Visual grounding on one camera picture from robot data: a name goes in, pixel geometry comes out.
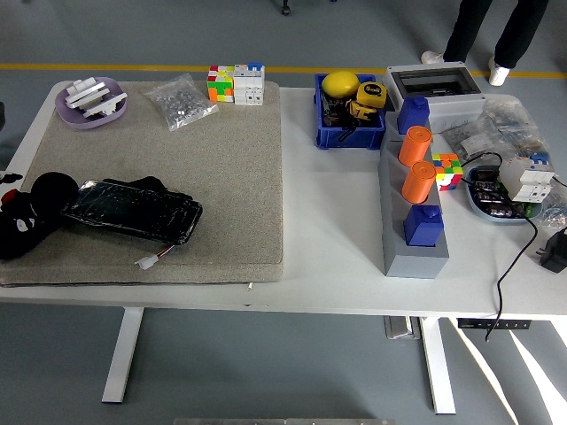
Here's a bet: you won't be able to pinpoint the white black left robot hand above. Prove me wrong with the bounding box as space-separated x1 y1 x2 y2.
0 172 41 235

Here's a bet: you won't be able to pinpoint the black table control panel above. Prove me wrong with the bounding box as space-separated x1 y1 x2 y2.
457 317 533 331

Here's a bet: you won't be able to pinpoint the purple oval tray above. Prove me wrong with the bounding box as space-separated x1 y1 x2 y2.
54 76 128 131

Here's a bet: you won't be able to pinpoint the silver flat bar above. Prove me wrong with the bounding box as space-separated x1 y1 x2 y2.
65 83 113 110

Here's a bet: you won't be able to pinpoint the black padding cloth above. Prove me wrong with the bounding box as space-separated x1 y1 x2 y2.
102 175 195 201

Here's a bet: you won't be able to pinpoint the white slotted block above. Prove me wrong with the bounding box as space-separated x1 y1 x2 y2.
72 76 101 97

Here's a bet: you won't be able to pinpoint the white table leg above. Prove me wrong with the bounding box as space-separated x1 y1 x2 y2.
101 307 145 405
418 316 457 416

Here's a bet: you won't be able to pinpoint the clear bag of metal nuts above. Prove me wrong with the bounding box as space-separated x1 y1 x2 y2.
142 73 220 133

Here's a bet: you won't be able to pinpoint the grey-brown mat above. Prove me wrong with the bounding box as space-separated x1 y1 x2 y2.
0 81 284 288

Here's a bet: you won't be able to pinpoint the large colourful puzzle cube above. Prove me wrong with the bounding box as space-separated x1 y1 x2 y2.
206 65 237 104

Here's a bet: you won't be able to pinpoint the white breaker stack blue top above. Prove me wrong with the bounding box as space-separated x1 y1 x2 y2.
233 62 267 107

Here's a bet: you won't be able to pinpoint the dark metal tool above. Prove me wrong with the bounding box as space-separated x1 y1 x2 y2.
322 95 352 130

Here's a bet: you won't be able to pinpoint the blue plastic bin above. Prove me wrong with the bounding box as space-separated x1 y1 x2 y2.
314 73 388 151

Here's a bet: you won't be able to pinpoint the yellow round ball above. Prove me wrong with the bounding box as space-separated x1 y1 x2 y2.
322 70 361 99

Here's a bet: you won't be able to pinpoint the orange cylinder peg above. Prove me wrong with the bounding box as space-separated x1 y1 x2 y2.
400 160 438 205
398 125 434 167

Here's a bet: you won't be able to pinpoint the long grey block holder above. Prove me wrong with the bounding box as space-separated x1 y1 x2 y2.
377 110 451 280

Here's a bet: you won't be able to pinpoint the blue square peg block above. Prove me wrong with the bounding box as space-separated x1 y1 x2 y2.
402 204 446 247
397 95 431 135

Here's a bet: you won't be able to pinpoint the grey metal box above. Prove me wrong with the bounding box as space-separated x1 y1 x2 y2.
384 315 423 341

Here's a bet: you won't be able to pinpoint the small colourful puzzle cube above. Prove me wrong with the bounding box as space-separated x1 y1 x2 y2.
431 152 465 193

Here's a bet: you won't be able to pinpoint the clear bag of grey parts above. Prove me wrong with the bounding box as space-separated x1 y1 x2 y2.
440 121 508 163

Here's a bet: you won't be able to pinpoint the black circuit modules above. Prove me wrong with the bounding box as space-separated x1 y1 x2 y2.
470 169 529 218

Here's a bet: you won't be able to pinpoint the light blue oval tray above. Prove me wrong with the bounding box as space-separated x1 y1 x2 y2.
464 164 547 226

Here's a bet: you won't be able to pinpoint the person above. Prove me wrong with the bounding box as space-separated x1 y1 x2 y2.
420 0 550 88

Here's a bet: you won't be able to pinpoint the clear bag of coloured parts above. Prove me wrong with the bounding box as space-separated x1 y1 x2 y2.
480 97 545 157

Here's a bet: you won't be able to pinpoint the white circuit breaker blue clips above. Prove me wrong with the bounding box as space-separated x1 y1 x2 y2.
499 152 556 205

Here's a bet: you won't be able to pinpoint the clear bag of metal rings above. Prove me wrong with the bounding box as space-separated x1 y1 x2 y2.
542 194 567 231

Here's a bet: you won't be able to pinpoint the black power adapter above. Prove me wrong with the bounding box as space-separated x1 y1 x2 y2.
537 228 567 274

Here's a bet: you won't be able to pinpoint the white T-shaped bracket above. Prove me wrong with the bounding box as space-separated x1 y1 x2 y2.
82 91 128 120

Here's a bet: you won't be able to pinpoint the white connector with red wires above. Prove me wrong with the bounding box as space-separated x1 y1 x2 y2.
134 245 175 271

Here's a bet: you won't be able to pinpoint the grey electrical enclosure box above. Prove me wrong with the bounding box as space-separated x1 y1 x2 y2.
383 60 486 134

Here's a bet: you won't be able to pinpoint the black cable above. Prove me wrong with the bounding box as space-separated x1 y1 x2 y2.
461 151 540 343

